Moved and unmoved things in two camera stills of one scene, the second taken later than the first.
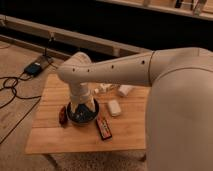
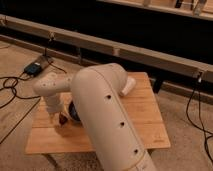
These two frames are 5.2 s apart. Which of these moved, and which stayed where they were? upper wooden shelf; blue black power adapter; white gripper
Moved: white gripper
Stayed: upper wooden shelf; blue black power adapter
